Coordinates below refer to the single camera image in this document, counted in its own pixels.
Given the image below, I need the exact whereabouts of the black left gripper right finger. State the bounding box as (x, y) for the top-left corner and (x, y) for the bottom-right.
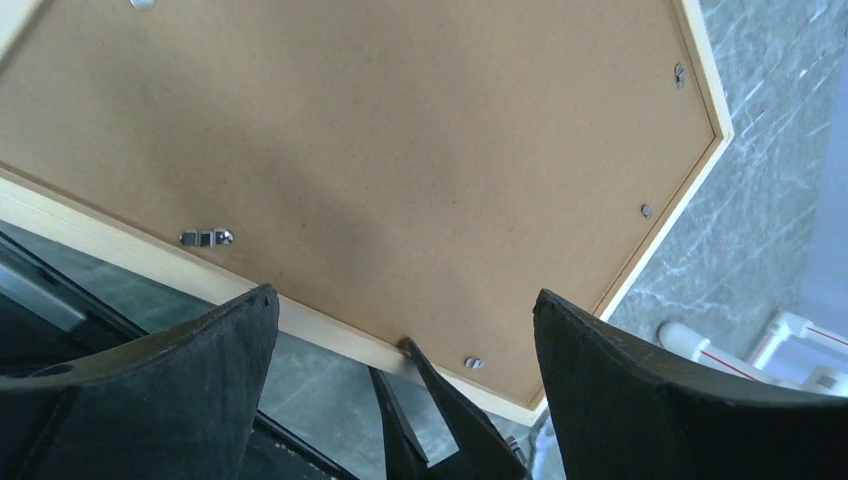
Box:
(533, 289), (847, 479)

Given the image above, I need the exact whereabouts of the white PVC pipe stand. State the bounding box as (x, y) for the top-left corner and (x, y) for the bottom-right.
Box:
(657, 312), (847, 398)

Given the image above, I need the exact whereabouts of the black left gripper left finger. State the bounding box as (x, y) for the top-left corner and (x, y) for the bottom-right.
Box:
(1, 285), (279, 479)

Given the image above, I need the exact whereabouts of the wooden picture frame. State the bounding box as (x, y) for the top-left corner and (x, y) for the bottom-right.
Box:
(1, 1), (733, 425)

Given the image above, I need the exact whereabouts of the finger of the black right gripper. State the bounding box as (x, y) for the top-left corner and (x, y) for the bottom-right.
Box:
(368, 367), (429, 480)
(404, 338), (527, 479)

